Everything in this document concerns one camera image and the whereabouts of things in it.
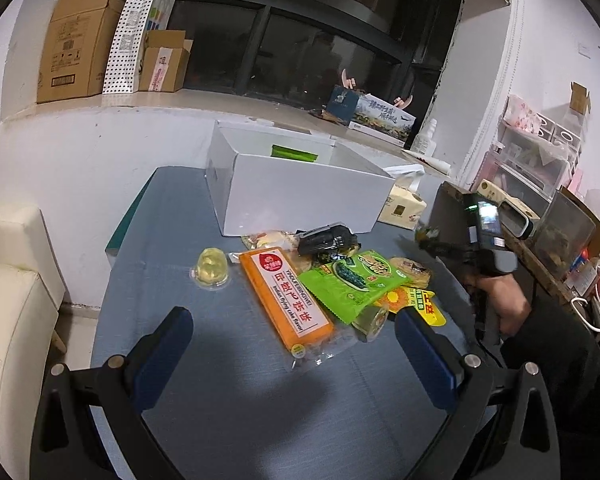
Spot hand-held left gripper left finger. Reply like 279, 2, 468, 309
30, 306, 195, 480

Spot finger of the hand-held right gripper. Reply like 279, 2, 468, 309
417, 227, 473, 251
425, 246, 481, 268

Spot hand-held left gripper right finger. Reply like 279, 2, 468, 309
394, 306, 561, 480

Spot round rice cracker packet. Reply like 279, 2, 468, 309
389, 256, 434, 289

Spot yellow sunflower print packet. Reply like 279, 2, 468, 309
375, 285, 447, 329

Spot clear jelly cup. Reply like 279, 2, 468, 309
351, 302, 391, 344
190, 247, 233, 291

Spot green seaweed snack packet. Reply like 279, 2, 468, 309
298, 250, 414, 325

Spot black snack packet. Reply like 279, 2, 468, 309
297, 222, 361, 257

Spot long orange cake packet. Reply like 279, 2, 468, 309
238, 247, 362, 367

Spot clear bun packet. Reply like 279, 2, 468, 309
241, 230, 301, 254

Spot white cardboard box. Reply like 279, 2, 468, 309
205, 120, 397, 237

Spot person's right forearm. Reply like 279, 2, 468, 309
500, 287, 600, 480

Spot person's right hand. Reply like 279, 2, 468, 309
472, 272, 525, 337

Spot yellow tissue pack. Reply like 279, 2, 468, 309
377, 172, 428, 231

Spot clear plastic container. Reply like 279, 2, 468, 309
532, 190, 599, 279

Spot white tube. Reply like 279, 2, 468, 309
402, 149, 452, 172

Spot clear storage drawers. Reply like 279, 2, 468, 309
480, 110, 590, 213

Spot white plastic bottle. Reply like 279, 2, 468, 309
412, 119, 440, 157

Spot blue table cover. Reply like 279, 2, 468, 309
87, 166, 501, 480

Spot floral pink cloth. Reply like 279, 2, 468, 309
502, 94, 552, 134

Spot landscape print box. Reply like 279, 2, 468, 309
350, 94, 417, 147

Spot white sofa chair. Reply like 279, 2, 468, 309
0, 202, 67, 463

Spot tiny cardboard box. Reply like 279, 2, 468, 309
569, 81, 592, 115

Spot dark blue box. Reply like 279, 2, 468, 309
325, 85, 366, 126

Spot dark window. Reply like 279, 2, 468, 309
157, 0, 470, 113

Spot small brown cardboard box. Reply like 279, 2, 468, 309
139, 30, 194, 93

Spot polka dot paper bag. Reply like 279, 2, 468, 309
102, 0, 177, 95

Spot large brown cardboard box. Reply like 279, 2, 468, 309
36, 0, 132, 105

